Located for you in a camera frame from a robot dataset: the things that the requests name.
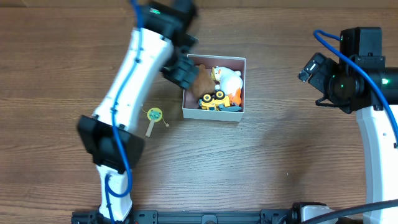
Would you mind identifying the thick black cable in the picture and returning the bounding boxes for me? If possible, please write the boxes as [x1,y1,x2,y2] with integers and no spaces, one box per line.
[298,198,398,224]

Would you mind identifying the blue right cable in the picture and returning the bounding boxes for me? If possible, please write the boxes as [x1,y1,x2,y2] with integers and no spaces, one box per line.
[312,29,398,147]

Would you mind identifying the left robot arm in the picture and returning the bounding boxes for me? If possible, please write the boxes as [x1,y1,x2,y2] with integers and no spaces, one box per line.
[71,1,199,223]

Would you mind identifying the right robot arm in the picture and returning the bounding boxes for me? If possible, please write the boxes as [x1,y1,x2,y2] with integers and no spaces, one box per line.
[287,27,397,223]

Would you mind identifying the blue left cable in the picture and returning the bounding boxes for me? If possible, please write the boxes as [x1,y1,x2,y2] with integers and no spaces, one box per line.
[104,0,146,224]

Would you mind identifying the yellow toy truck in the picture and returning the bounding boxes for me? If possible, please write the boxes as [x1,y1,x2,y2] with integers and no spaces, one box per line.
[198,90,242,112]

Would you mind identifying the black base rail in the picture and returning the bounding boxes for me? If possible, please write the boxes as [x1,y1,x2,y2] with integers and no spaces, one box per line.
[71,210,293,224]

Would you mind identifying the white plush duck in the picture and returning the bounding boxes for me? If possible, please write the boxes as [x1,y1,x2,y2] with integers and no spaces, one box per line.
[211,66,243,106]

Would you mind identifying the yellow wooden rattle drum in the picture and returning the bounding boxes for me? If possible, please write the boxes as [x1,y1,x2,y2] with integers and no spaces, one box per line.
[141,104,170,138]

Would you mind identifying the white box pink interior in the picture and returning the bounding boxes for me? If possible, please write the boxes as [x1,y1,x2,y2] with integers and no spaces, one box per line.
[182,54,246,122]

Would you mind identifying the blue cable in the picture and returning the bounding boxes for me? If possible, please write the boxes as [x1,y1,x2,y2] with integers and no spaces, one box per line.
[104,0,146,224]
[312,29,398,147]

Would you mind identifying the brown plush toy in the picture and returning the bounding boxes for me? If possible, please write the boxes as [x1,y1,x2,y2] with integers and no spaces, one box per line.
[190,64,216,99]

